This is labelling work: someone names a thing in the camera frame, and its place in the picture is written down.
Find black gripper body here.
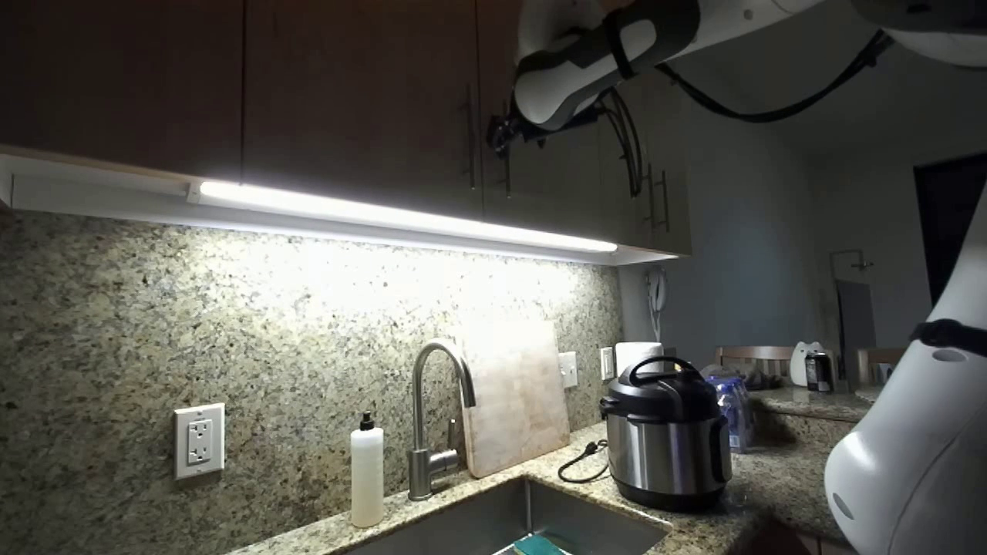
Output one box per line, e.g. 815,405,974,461
488,99,541,158

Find white under-cabinet light strip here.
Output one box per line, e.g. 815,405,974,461
188,175,622,256

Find narrow brown cabinet door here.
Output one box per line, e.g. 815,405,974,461
615,60,694,260

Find stainless steel sink basin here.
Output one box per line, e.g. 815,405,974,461
333,473,677,555

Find light wooden cutting board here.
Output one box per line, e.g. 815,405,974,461
434,306,575,481

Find steel gooseneck faucet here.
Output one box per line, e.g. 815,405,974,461
408,340,477,502

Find wooden rack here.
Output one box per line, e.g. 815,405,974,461
720,343,796,395

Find steel black pressure cooker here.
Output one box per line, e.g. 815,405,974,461
598,356,735,516

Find blue plastic bag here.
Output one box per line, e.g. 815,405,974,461
707,367,763,456

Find white soap dispenser bottle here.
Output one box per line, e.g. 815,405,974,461
349,411,389,529

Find white coffee maker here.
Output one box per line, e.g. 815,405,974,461
787,340,839,395

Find teal sponge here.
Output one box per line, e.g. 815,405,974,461
491,526,575,555

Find light wooden furniture piece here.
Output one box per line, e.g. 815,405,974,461
855,344,911,389

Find dark window panel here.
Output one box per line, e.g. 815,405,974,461
911,152,987,307

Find black gripper cable bundle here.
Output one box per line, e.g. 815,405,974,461
596,86,648,201

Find white round wall fixture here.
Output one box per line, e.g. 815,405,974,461
644,269,673,317

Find white box by wall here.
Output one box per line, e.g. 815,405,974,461
615,340,668,382

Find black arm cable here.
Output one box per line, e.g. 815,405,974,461
658,28,898,126

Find black power cord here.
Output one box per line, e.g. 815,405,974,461
557,438,610,487

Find white double wall outlet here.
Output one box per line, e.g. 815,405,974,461
169,401,228,483

